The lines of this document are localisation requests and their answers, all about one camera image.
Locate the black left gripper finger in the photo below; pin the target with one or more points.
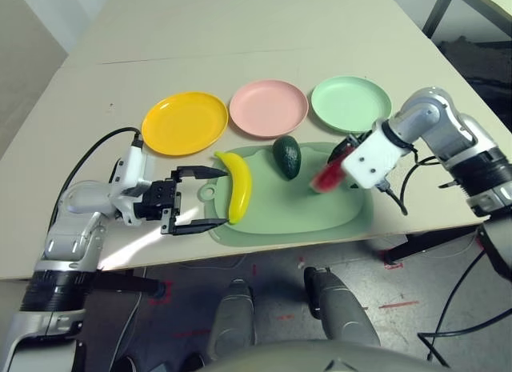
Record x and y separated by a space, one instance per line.
200 226
200 172

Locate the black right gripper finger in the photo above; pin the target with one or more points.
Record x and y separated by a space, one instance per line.
342 150

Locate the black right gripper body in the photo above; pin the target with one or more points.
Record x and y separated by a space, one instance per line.
359 139

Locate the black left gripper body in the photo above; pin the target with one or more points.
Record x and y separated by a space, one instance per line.
158 198

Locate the red toy watermelon slice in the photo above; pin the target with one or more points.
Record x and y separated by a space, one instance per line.
328 178

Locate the yellow toy banana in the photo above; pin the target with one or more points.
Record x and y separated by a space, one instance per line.
242 188

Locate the dark green toy avocado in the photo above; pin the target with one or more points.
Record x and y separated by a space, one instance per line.
288 158

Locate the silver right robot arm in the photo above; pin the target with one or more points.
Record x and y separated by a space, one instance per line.
460 136

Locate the mint green plastic plate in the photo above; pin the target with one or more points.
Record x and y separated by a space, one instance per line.
348 102

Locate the yellow plastic plate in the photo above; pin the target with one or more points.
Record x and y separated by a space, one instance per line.
184 124

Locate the green cutting board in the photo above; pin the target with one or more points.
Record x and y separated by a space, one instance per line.
288 204

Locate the pink plastic plate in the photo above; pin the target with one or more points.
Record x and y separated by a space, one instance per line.
268 108

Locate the grey left robot leg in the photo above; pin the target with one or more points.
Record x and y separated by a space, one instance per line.
234 320

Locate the grey robot leg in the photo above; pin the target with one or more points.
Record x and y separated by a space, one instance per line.
340 308
234 320

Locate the black glossy rounded object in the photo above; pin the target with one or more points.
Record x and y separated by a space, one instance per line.
126 364
196 362

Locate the grey right robot leg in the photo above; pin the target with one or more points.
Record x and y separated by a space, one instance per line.
340 308

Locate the grey robot torso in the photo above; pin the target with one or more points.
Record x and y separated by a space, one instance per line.
320 358

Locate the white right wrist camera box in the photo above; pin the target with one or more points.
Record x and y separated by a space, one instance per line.
372 160

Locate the black table frame bar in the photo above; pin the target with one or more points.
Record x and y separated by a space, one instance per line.
432 244
124 284

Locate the side table with dark frame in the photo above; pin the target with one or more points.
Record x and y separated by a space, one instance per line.
434 16

